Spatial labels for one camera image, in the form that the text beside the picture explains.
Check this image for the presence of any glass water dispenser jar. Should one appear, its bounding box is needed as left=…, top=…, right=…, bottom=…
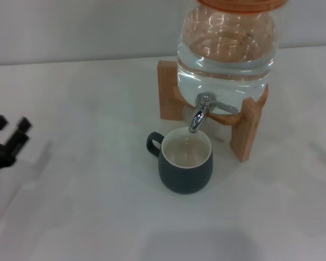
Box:
left=176, top=3, right=278, bottom=115

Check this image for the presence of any orange jar lid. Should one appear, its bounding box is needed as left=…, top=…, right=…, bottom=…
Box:
left=197, top=0, right=289, bottom=14

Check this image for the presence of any dark grey ceramic mug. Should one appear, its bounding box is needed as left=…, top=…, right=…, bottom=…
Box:
left=146, top=127, right=215, bottom=195

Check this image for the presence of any wooden dispenser stand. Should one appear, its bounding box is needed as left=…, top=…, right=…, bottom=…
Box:
left=157, top=60, right=269, bottom=163

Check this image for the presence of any chrome faucet with lever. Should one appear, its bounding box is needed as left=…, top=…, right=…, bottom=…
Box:
left=189, top=92, right=239, bottom=133

